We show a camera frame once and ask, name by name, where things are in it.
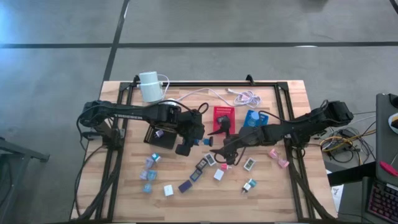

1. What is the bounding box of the white lamp cable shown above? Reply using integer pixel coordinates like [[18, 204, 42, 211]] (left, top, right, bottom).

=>
[[155, 73, 171, 102]]

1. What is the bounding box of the red handled tool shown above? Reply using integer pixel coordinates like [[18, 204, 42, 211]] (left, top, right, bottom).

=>
[[379, 160, 398, 177]]

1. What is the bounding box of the black side table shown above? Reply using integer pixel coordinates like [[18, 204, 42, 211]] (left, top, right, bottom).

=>
[[0, 136, 50, 224]]

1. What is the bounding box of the black aluminium rig frame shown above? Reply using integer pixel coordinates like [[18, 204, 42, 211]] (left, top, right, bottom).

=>
[[81, 73, 335, 223]]

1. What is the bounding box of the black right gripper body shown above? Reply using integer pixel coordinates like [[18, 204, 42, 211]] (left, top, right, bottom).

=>
[[226, 126, 269, 165]]

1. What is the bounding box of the blue digital clock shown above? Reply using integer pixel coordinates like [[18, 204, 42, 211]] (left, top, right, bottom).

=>
[[189, 168, 203, 183]]

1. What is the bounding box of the black desk crossbar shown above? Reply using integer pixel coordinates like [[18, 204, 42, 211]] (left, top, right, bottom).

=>
[[326, 161, 379, 187]]

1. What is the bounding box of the white digital clock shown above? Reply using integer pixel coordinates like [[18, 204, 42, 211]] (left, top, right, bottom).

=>
[[243, 157, 257, 172], [204, 152, 218, 167]]

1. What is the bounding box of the white pink coiled cable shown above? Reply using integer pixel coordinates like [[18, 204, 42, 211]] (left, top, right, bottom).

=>
[[176, 87, 262, 109]]

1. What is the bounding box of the backlit keyboard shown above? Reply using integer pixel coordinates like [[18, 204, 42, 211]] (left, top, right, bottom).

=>
[[366, 179, 398, 224]]

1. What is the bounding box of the blue plastic basket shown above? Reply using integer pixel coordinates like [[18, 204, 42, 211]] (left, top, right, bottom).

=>
[[243, 109, 270, 128]]

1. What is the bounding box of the red plastic basket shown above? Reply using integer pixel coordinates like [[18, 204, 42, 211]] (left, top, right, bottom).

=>
[[213, 106, 236, 135]]

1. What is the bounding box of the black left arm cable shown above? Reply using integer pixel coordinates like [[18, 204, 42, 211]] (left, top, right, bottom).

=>
[[146, 100, 210, 115]]

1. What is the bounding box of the white paper sheet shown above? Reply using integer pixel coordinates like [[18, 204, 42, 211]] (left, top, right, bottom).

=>
[[330, 184, 345, 205]]

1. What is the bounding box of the white orange object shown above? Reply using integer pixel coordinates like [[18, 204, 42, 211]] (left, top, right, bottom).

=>
[[387, 112, 398, 135]]

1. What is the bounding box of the navy digital clock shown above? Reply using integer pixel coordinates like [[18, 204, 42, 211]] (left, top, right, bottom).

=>
[[178, 179, 193, 194]]

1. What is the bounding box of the black plastic basket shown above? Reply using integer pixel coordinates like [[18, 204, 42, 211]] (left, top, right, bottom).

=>
[[143, 124, 180, 150]]

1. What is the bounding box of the white cylindrical lamp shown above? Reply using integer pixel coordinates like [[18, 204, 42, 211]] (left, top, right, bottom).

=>
[[138, 70, 164, 103]]

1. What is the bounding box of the dark grey desk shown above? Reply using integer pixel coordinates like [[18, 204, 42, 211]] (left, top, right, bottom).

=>
[[374, 92, 398, 187]]

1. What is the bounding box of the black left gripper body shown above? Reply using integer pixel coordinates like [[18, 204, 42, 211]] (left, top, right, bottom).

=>
[[175, 111, 205, 156]]

